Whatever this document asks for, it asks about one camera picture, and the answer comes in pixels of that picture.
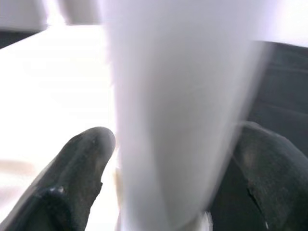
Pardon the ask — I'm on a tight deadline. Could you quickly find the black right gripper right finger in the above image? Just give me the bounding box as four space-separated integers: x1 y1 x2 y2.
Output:
211 121 308 231

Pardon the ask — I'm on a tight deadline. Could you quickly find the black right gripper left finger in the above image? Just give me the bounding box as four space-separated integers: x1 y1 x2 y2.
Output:
0 127 116 231

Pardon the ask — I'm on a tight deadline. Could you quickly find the white plastic children table top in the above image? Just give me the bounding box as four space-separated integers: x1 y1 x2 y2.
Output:
0 24 121 231

